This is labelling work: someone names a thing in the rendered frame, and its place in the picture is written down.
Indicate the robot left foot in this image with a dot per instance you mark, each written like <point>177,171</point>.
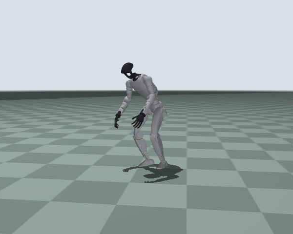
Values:
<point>162,165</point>

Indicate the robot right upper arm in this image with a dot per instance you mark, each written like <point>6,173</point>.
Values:
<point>128,98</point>

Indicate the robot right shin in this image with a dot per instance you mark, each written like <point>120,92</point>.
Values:
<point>141,144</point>

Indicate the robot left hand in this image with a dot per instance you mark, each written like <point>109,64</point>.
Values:
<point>139,119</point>

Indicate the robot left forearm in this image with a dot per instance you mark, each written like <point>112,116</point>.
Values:
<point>148,104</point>

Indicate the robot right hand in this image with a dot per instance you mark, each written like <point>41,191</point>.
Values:
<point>116,118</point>

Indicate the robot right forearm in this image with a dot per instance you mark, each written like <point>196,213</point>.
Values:
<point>123,107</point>

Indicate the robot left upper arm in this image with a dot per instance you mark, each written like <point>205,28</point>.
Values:
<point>148,82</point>

